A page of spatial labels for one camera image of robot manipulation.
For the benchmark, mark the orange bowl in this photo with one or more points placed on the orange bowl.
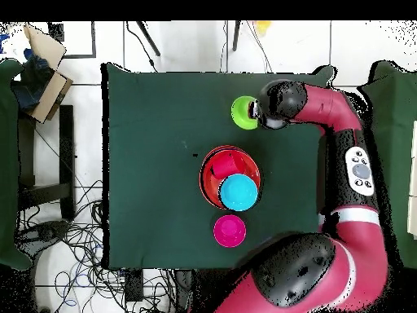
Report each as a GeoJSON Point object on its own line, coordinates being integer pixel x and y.
{"type": "Point", "coordinates": [208, 186]}
{"type": "Point", "coordinates": [228, 147]}

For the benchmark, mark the small green bowl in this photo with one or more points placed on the small green bowl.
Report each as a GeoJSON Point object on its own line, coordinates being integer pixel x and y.
{"type": "Point", "coordinates": [239, 112]}

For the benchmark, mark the pink bowl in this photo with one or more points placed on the pink bowl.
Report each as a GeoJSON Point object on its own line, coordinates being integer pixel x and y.
{"type": "Point", "coordinates": [229, 231]}

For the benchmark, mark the cardboard box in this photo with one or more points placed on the cardboard box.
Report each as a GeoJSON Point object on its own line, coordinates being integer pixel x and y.
{"type": "Point", "coordinates": [49, 97]}

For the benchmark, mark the black tripod leg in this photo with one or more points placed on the black tripod leg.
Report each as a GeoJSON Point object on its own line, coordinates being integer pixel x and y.
{"type": "Point", "coordinates": [148, 38]}
{"type": "Point", "coordinates": [236, 36]}

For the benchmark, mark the red cup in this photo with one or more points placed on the red cup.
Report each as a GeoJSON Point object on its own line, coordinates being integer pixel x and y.
{"type": "Point", "coordinates": [224, 166]}

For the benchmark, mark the green cloth side table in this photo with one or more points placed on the green cloth side table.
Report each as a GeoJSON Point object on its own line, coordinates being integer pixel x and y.
{"type": "Point", "coordinates": [397, 130]}
{"type": "Point", "coordinates": [8, 163]}

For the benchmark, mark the dark green tablecloth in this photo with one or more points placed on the dark green tablecloth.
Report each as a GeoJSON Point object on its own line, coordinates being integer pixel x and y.
{"type": "Point", "coordinates": [146, 130]}

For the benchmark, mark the small blue ribbed bowl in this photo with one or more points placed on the small blue ribbed bowl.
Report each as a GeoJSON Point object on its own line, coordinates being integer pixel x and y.
{"type": "Point", "coordinates": [238, 192]}

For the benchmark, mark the black pedestal leg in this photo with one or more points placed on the black pedestal leg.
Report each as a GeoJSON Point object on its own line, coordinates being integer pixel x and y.
{"type": "Point", "coordinates": [42, 233]}

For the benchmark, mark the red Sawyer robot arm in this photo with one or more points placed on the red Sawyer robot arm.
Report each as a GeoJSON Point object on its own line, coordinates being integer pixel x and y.
{"type": "Point", "coordinates": [358, 244]}

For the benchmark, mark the yellow object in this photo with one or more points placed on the yellow object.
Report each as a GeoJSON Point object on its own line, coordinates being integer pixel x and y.
{"type": "Point", "coordinates": [262, 26]}

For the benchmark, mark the black metal frame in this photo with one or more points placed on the black metal frame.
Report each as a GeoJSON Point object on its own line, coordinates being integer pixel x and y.
{"type": "Point", "coordinates": [93, 39]}

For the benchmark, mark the black stand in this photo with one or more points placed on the black stand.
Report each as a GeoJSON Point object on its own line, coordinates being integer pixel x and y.
{"type": "Point", "coordinates": [66, 146]}

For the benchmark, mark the dark blue cloth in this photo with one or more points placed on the dark blue cloth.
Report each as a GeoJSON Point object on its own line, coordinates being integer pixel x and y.
{"type": "Point", "coordinates": [32, 81]}

